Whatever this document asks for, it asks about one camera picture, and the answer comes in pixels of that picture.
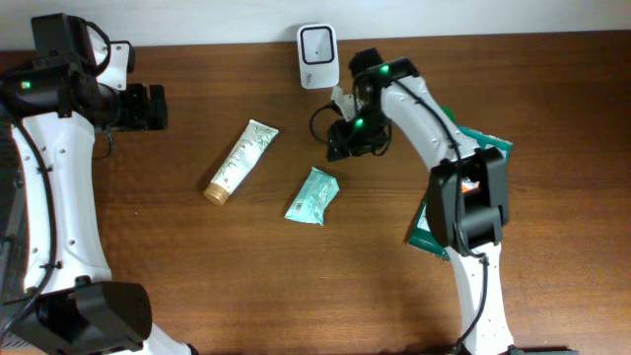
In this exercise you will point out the white barcode scanner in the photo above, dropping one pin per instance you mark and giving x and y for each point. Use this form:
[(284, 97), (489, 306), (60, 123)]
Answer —
[(318, 56)]

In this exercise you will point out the teal wet wipes pack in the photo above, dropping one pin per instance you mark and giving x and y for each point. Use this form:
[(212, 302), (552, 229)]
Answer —
[(316, 193)]

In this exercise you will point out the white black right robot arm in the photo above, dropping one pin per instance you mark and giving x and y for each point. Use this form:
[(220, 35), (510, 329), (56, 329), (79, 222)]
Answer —
[(467, 203)]

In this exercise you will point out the dark grey plastic basket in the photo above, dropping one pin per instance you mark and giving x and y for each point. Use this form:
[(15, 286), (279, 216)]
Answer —
[(13, 226)]

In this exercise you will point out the small orange snack packet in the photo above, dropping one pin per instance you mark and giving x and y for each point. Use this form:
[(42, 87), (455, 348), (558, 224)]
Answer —
[(469, 185)]

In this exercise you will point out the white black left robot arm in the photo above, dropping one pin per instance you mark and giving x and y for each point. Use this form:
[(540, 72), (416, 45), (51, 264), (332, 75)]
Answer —
[(57, 292)]

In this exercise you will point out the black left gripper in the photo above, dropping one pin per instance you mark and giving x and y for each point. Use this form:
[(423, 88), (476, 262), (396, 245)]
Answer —
[(139, 118)]

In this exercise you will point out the green 3M gloves package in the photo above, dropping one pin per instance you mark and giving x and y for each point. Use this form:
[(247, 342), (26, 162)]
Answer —
[(421, 237)]

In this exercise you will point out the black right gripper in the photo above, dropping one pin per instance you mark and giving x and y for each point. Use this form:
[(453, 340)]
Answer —
[(342, 139)]

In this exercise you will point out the white bamboo print tube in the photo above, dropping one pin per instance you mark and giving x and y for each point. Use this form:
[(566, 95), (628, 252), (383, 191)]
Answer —
[(243, 157)]

